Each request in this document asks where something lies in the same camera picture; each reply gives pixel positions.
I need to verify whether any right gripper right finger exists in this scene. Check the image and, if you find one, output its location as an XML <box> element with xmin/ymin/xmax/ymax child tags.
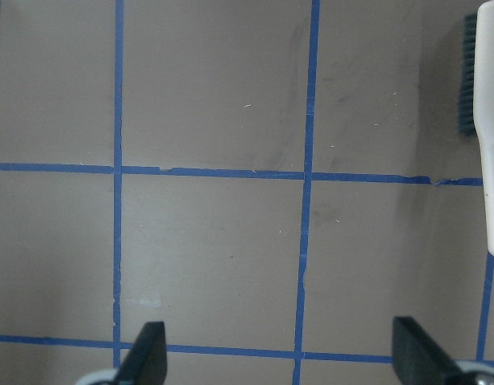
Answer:
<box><xmin>392</xmin><ymin>316</ymin><xmax>494</xmax><ymax>385</ymax></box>

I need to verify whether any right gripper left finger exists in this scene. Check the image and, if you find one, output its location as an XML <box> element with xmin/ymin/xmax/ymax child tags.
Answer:
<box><xmin>114</xmin><ymin>322</ymin><xmax>168</xmax><ymax>385</ymax></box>

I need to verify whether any white hand brush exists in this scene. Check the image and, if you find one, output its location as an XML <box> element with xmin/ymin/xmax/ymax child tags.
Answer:
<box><xmin>457</xmin><ymin>1</ymin><xmax>494</xmax><ymax>256</ymax></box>

